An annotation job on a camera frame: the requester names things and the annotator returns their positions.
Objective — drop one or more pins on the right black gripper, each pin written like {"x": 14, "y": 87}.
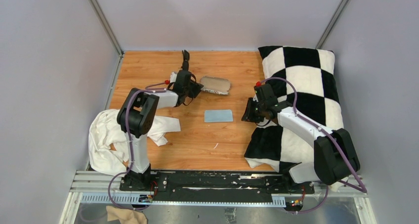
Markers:
{"x": 248, "y": 115}

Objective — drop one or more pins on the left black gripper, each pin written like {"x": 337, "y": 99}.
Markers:
{"x": 195, "y": 89}

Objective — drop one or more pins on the black sunglasses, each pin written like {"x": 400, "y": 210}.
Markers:
{"x": 186, "y": 58}

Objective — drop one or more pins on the blue cleaning cloth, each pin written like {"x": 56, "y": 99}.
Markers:
{"x": 218, "y": 116}

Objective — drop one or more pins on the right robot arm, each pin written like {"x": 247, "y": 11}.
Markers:
{"x": 335, "y": 157}

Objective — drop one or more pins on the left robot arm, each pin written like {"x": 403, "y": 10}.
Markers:
{"x": 138, "y": 112}

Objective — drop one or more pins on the black white checkered pillow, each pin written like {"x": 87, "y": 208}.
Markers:
{"x": 303, "y": 76}

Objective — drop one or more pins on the white crumpled cloth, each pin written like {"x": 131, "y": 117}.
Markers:
{"x": 108, "y": 145}

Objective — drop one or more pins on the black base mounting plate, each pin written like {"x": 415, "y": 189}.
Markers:
{"x": 272, "y": 182}

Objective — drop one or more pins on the beige cloth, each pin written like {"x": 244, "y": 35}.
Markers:
{"x": 125, "y": 216}

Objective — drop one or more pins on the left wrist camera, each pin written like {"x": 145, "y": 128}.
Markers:
{"x": 173, "y": 77}

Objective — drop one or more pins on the aluminium frame rail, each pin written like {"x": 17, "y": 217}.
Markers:
{"x": 96, "y": 188}

